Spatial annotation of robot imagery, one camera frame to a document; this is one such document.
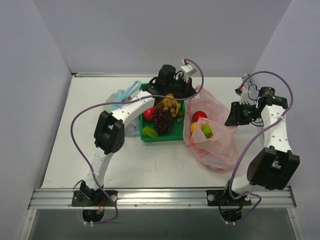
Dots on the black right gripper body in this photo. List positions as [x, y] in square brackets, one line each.
[239, 113]

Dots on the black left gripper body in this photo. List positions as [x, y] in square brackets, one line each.
[182, 89]

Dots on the green fake apple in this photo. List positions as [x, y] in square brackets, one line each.
[207, 130]

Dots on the pink plastic bag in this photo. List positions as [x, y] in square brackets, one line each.
[212, 143]

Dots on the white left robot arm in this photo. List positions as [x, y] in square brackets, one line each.
[109, 133]

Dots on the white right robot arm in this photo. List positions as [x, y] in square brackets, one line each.
[275, 164]

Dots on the yellow fake banana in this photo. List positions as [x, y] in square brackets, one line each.
[169, 105]

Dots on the brown fake longan bunch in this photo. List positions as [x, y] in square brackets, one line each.
[174, 117]

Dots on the purple fake grapes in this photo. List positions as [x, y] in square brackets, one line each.
[162, 121]

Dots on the yellow orange fake fruit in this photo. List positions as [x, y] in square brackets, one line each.
[192, 127]

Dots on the small red fake apple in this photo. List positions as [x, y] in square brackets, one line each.
[148, 114]

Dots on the green fake starfruit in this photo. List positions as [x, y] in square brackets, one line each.
[149, 132]

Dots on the blue tied plastic bag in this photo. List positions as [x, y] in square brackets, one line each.
[133, 128]

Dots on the green plastic basket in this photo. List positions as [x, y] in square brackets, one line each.
[176, 133]

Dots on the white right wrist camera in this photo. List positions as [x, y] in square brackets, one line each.
[245, 95]

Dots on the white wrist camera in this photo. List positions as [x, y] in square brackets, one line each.
[188, 70]
[245, 95]

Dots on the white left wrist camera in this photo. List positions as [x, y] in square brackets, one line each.
[188, 70]

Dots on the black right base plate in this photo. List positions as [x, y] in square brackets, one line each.
[218, 198]

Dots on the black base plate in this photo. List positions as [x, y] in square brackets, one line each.
[218, 198]
[105, 197]

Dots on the aluminium front rail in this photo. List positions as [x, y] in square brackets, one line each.
[126, 198]

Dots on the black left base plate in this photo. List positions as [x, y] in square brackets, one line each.
[105, 197]

